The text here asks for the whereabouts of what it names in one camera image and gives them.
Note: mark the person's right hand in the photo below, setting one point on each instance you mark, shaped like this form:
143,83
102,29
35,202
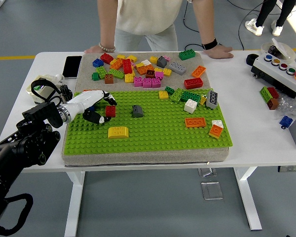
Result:
92,50

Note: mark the person's left hand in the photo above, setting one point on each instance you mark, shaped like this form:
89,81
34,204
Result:
219,52

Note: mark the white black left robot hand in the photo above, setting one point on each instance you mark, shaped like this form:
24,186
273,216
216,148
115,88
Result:
86,100

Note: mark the red square brick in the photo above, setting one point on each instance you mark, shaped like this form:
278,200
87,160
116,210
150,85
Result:
106,58
110,111

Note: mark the yellow curved brick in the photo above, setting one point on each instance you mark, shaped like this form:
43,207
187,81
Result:
118,132

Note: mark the grey sloped brick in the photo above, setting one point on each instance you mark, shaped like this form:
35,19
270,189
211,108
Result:
161,62
137,112

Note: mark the person's left forearm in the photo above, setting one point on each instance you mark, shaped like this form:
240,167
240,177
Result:
204,19

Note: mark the person's right forearm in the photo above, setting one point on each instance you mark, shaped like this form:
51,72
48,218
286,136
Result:
106,22

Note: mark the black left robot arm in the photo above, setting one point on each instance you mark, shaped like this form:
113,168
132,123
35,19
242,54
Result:
27,148

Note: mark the orange long brick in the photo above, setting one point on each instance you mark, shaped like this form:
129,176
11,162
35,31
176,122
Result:
88,90
195,122
116,64
198,71
141,70

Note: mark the dark green square brick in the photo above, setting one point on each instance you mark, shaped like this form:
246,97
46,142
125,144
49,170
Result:
169,90
95,76

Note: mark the yellow square brick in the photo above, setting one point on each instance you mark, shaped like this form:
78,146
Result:
167,72
129,78
202,101
132,58
139,65
121,56
158,69
153,59
163,95

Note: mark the brown square brick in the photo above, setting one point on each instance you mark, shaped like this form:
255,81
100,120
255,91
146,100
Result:
273,104
109,79
150,73

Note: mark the dark green long brick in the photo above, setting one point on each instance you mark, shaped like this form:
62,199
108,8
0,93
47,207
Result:
187,54
191,96

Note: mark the lime green long brick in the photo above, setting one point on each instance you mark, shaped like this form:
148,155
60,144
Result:
176,95
116,73

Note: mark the red long brick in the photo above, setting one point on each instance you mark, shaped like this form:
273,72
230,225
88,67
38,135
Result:
193,83
127,66
273,92

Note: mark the grey long brick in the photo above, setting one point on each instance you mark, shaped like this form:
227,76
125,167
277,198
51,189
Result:
177,68
211,99

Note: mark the pink square brick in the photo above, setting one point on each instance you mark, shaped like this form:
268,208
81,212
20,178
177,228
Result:
159,74
167,58
147,83
156,83
138,82

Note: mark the white square brick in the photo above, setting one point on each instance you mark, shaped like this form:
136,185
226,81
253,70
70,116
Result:
145,62
190,106
217,123

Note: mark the orange brick on yellow plate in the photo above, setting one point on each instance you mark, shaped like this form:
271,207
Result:
215,131

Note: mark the green studded baseplate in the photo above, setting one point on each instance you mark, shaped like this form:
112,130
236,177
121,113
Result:
162,140

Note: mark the black wristwatch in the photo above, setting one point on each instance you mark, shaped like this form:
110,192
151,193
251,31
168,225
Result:
209,45

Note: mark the black gear wheel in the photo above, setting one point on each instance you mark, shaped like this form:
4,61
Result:
67,92

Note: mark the black smartphone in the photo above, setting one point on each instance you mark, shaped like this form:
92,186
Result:
72,67

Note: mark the black round roll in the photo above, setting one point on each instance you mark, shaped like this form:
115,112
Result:
248,61

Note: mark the small white plastic piece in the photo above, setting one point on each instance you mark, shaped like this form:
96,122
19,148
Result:
59,79

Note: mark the person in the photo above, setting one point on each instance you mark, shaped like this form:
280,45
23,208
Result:
148,14
262,12

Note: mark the white control box coloured buttons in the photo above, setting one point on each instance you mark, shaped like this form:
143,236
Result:
276,74

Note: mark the white round lidded container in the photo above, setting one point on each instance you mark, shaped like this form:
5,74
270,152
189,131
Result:
287,51

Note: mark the grey cushion mat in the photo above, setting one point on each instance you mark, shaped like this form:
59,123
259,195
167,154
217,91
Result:
143,159

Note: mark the clear plastic wrap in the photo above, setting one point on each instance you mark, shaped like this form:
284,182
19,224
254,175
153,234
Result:
289,106

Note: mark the white table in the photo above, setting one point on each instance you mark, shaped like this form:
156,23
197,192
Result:
249,148

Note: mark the clear floor plate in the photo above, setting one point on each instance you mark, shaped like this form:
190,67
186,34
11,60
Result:
212,190
207,172

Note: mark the table control panel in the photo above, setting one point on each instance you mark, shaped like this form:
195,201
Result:
291,169

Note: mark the beige red-green switch box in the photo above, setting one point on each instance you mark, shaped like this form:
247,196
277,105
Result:
43,93

